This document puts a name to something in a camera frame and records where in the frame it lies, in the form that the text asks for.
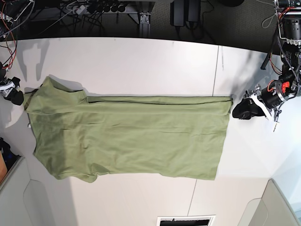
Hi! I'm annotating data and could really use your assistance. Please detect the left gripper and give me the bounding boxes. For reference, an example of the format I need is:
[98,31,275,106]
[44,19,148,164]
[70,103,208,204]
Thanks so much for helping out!
[232,80,288,121]

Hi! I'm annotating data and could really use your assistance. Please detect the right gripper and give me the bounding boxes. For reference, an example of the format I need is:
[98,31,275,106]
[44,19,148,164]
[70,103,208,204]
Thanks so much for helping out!
[0,77,24,105]

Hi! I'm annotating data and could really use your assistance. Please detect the green t-shirt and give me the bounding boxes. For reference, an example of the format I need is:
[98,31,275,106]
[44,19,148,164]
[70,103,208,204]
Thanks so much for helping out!
[24,77,232,183]

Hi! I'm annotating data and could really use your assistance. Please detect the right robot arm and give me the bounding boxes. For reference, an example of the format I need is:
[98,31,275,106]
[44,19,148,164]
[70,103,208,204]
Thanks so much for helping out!
[0,0,36,105]

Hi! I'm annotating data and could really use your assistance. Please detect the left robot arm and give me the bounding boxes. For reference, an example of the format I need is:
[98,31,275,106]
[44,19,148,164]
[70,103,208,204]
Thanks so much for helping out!
[232,0,301,122]

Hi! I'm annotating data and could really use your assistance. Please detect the white power strip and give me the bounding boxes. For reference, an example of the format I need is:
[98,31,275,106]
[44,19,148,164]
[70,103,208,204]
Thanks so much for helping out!
[70,5,87,15]

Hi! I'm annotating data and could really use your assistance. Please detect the black power adapter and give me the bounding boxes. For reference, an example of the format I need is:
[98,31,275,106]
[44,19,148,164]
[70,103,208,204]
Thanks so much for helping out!
[170,0,185,26]

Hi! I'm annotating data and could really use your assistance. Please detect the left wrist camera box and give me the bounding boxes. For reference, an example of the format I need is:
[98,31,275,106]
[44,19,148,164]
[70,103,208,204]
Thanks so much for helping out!
[272,115,279,132]

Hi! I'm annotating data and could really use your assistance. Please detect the white vent frame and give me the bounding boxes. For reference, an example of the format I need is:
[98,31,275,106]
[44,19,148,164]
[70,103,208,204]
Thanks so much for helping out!
[156,215,216,226]

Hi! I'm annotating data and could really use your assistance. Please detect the aluminium table leg post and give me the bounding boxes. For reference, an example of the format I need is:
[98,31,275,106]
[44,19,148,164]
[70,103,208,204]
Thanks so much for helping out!
[139,14,151,38]

